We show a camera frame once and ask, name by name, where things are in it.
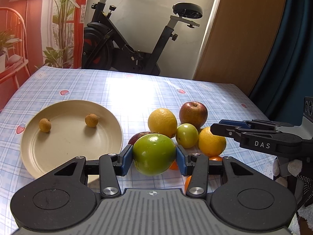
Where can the small green jujube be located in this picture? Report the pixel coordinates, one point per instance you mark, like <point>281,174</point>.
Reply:
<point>187,135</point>

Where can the wooden panel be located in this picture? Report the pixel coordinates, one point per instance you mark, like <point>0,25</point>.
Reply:
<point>244,29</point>

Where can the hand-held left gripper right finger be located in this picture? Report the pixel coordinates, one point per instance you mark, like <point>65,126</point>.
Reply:
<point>181,160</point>

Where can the beige plate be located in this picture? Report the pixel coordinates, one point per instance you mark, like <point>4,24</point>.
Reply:
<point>71,146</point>

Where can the dark blue curtain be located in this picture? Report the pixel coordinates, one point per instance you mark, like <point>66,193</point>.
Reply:
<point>293,41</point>

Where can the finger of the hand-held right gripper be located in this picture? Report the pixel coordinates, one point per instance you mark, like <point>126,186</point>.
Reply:
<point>225,131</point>
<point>229,122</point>

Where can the blue checked tablecloth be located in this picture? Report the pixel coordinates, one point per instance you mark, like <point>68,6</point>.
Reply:
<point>122,90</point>

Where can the brown longan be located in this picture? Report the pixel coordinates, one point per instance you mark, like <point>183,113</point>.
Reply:
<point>91,120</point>
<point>45,125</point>

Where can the printed pink wall backdrop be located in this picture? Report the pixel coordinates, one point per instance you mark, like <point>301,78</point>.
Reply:
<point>31,29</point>

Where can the red apple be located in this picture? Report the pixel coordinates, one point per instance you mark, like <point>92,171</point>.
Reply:
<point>193,115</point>

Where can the person's fluffy fleece garment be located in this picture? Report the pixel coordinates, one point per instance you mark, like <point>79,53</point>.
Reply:
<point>305,221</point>

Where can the yellow orange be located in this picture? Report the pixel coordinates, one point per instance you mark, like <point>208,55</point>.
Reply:
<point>162,122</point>
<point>211,143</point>

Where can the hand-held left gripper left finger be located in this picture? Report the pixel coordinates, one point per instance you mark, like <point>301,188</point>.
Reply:
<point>127,160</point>

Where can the large green fruit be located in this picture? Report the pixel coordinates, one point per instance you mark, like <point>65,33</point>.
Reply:
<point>154,154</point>

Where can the black exercise bike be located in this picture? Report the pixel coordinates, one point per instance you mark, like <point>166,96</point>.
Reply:
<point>97,41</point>

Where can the small orange tangerine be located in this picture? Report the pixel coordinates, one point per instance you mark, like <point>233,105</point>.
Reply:
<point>187,182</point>
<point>173,166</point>

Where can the dark purple mangosteen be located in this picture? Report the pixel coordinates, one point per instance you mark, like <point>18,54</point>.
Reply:
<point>137,138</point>

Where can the person's right hand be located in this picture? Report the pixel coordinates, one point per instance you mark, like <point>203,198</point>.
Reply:
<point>294,167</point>

